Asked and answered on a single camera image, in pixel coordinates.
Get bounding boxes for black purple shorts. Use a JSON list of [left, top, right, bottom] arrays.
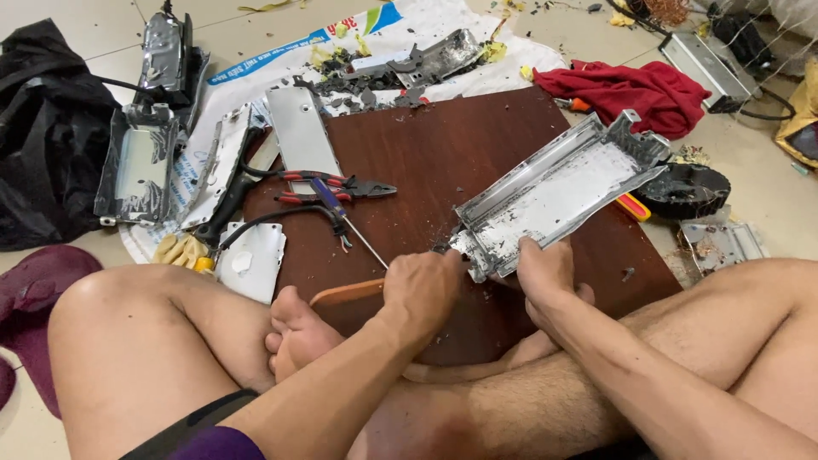
[[121, 388, 266, 460]]

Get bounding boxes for black cable with bare wires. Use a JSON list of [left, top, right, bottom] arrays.
[[217, 206, 354, 254]]

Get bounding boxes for yellow fabric bag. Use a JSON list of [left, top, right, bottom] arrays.
[[775, 73, 818, 170]]

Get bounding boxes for yellow red handled screwdriver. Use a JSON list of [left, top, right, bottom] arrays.
[[615, 192, 651, 222]]

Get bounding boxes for red black handled pliers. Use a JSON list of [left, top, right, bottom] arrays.
[[275, 170, 397, 207]]

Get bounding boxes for maroon cushion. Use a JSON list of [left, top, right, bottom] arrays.
[[0, 244, 103, 419]]

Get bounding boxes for copper wire bundle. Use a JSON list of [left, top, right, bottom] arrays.
[[629, 0, 691, 26]]

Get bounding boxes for black handled tool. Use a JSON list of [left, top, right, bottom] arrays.
[[193, 126, 266, 249]]

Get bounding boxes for long white metal lid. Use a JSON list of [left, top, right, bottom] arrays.
[[180, 104, 256, 231]]

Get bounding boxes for person's right hand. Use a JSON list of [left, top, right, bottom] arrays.
[[516, 235, 596, 333]]

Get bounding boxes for flat silver metal plate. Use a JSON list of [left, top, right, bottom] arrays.
[[265, 86, 344, 196]]

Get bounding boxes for white printed woven sack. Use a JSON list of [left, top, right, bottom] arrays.
[[119, 0, 567, 264]]

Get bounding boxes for red cloth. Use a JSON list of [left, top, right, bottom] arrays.
[[532, 59, 712, 141]]

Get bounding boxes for pile of black debris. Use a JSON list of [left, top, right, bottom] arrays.
[[291, 48, 435, 112]]

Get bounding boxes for black round potting block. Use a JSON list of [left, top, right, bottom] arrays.
[[634, 162, 732, 220]]

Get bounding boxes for black electronic block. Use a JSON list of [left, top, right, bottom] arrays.
[[709, 11, 773, 65]]

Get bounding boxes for broken silver casing piece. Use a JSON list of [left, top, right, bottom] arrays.
[[342, 28, 484, 89]]

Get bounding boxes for dark metal casing with cable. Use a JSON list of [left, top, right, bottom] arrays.
[[133, 11, 210, 132]]

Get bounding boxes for dark brown wooden board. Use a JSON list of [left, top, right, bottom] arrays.
[[242, 86, 683, 366]]

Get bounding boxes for silver casing with black residue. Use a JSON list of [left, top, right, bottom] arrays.
[[94, 104, 181, 227]]

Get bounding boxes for wooden handled scraping tool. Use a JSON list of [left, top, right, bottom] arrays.
[[309, 246, 451, 309]]

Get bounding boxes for metal bracket with copper wire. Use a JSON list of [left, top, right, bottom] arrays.
[[679, 217, 768, 277]]

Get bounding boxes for black plastic bag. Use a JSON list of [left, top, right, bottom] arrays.
[[0, 18, 122, 252]]

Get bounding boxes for person's leg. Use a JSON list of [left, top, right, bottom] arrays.
[[265, 257, 818, 460], [48, 264, 282, 460]]

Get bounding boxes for person's left leg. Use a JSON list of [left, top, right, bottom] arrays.
[[48, 264, 282, 460]]

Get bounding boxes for person's right leg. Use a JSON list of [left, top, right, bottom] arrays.
[[265, 257, 818, 460]]

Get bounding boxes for blue handled screwdriver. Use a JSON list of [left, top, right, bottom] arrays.
[[311, 178, 389, 270]]

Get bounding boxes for black power supply cable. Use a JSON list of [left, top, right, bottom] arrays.
[[735, 86, 796, 121]]

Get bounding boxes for yellow work glove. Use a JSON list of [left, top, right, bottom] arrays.
[[152, 233, 212, 269]]

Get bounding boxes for silver metal casing tray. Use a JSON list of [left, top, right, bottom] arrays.
[[447, 110, 672, 284]]

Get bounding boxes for white plate with putty blob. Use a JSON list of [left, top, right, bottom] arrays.
[[214, 221, 287, 305]]

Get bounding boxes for person's left hand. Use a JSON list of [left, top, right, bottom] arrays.
[[382, 249, 466, 342]]

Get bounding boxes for silver power supply box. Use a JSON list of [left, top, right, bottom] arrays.
[[658, 32, 761, 115]]

